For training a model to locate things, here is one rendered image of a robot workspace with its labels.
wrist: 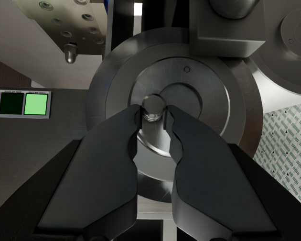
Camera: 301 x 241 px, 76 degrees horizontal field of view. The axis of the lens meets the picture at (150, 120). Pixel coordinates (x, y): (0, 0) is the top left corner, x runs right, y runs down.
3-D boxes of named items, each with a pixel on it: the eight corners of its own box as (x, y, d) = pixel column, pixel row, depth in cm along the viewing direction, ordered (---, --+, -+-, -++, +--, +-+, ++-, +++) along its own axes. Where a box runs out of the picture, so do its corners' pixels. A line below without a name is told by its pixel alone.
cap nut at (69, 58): (76, 43, 49) (74, 60, 48) (80, 50, 52) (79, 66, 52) (61, 43, 49) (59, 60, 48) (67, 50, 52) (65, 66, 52)
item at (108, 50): (120, -110, 20) (110, 61, 17) (133, 27, 43) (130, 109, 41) (115, -111, 20) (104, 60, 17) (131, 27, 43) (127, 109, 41)
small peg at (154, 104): (169, 112, 11) (145, 119, 11) (164, 119, 14) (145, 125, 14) (161, 89, 11) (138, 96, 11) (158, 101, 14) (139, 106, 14)
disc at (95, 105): (259, 29, 17) (268, 205, 15) (256, 32, 18) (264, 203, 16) (91, 22, 17) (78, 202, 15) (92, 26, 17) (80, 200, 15)
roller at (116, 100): (243, 44, 16) (249, 183, 15) (183, 105, 42) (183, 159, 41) (108, 39, 16) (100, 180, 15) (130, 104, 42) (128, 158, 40)
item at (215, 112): (246, 138, 14) (145, 171, 13) (233, 139, 16) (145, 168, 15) (210, 43, 15) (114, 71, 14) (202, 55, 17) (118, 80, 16)
